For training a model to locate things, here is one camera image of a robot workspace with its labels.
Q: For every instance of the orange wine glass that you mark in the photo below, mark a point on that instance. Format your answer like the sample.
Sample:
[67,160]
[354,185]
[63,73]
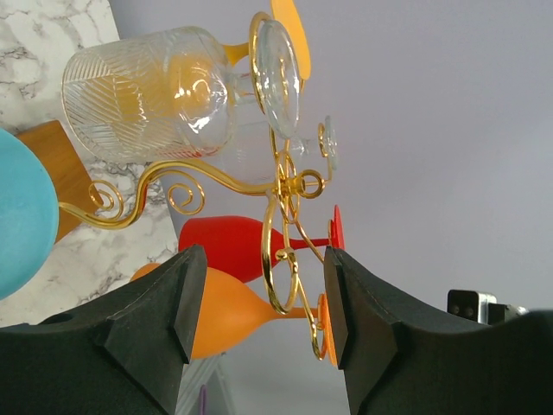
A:
[230,312]

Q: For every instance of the clear ribbed wine glass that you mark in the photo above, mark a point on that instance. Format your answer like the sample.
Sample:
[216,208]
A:
[118,103]

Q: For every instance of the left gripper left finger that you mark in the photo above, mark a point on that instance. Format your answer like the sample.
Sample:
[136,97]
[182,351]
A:
[121,353]

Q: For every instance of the blue wine glass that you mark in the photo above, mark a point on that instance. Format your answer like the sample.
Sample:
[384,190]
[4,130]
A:
[29,214]

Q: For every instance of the gold wire glass rack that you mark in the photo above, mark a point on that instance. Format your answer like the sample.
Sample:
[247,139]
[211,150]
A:
[284,194]

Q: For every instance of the yellow wine glass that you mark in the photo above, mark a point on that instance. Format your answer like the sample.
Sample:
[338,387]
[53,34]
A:
[269,69]

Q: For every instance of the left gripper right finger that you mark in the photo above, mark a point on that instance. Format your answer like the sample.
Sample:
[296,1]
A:
[400,355]

